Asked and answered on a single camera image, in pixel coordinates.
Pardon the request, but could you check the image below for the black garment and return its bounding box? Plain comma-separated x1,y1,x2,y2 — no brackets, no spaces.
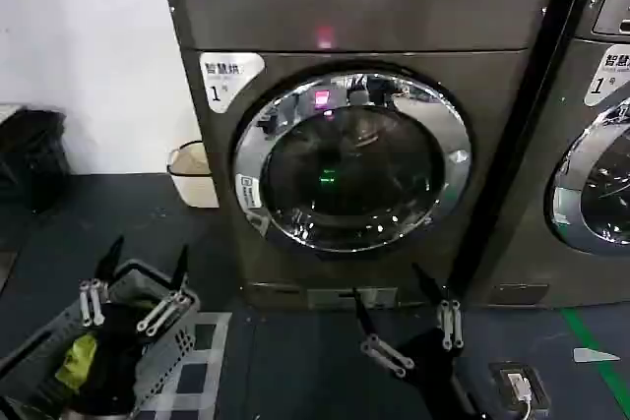
73,291,163,420

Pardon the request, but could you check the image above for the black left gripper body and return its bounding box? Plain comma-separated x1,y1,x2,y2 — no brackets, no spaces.
91,304,145,414

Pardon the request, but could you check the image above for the white arrow floor sticker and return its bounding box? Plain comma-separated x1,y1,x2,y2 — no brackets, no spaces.
572,346,621,363

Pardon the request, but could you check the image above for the grey plastic laundry basket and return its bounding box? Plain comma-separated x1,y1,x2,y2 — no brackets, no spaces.
0,258,201,420

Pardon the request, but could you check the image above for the black floor socket box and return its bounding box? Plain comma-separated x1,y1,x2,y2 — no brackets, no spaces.
487,360,550,412

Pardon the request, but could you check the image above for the grey dryer with label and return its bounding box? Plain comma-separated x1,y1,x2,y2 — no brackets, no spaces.
161,0,583,312
455,0,630,312

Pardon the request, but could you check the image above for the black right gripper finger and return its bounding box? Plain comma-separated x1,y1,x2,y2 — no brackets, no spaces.
411,262,465,351
350,286,416,381

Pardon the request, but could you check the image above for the yellow-green garment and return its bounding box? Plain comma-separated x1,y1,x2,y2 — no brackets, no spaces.
53,332,98,392

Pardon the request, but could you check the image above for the white waste bin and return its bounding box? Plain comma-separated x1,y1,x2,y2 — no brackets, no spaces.
166,140,221,210

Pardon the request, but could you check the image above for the round glass dryer door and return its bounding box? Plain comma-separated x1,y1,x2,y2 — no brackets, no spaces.
231,59,475,254
547,93,630,248

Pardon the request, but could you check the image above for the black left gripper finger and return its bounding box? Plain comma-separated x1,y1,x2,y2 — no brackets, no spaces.
136,243,199,338
79,235,125,328

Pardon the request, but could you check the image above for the checkered floor mat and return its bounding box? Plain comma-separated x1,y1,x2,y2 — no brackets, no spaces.
133,310,233,420

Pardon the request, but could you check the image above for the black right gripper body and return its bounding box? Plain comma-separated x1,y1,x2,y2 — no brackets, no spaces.
393,325,477,420

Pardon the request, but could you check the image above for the white plug with cable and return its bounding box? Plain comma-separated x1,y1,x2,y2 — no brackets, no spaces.
506,373,536,420

